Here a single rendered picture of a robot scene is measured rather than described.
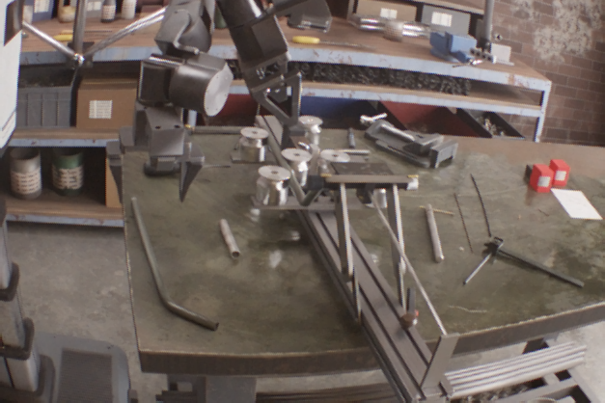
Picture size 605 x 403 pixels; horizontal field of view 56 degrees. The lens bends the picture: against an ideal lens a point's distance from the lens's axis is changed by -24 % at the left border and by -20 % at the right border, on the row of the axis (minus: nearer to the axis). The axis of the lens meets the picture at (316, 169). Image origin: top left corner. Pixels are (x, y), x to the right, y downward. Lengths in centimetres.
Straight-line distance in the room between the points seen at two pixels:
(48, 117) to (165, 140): 181
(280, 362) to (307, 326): 8
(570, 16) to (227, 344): 354
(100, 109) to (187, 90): 176
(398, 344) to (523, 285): 33
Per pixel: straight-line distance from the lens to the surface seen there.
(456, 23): 343
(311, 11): 91
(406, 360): 84
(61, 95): 256
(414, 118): 334
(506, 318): 102
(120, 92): 255
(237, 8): 89
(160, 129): 81
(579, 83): 431
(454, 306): 102
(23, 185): 279
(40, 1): 304
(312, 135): 147
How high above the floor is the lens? 143
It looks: 24 degrees down
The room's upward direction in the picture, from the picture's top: 9 degrees clockwise
